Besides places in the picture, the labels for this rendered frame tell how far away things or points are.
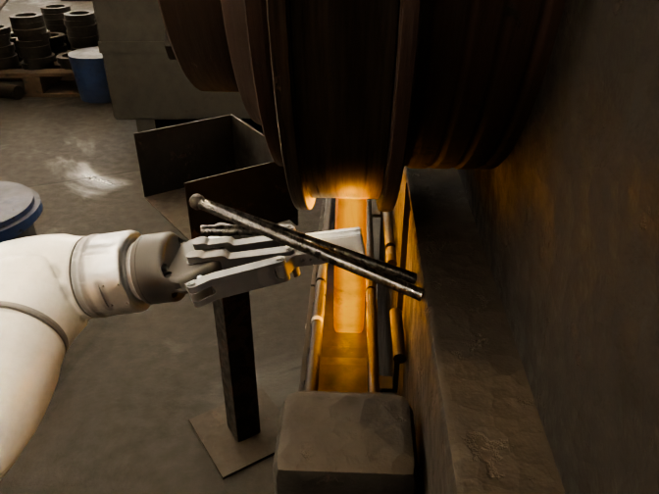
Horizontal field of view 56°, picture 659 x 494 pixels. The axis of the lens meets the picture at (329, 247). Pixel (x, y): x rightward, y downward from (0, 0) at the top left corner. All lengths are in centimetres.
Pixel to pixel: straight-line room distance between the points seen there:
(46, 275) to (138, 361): 112
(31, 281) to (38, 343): 7
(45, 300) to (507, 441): 47
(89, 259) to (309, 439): 33
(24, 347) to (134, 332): 126
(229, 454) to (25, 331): 91
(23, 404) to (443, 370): 38
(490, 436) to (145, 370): 145
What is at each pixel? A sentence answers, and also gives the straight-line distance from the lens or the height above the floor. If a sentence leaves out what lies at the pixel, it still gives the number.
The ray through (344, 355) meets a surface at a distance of 73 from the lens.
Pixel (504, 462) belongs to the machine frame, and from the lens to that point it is 35.
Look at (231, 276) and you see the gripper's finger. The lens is 60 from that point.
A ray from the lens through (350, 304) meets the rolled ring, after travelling 65.
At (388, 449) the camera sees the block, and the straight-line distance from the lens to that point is 44.
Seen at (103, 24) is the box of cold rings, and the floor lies 56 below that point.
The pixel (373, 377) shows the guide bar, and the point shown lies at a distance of 63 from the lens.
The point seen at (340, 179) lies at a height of 96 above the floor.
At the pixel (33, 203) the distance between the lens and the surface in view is 175.
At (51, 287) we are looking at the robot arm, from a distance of 68.
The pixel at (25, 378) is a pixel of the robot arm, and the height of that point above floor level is 75.
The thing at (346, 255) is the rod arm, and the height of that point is 87.
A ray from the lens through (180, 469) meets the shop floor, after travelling 150.
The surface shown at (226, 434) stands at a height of 1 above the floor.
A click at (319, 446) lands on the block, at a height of 80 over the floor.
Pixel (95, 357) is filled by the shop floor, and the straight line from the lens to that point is 184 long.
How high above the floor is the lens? 114
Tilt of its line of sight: 31 degrees down
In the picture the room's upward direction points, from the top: straight up
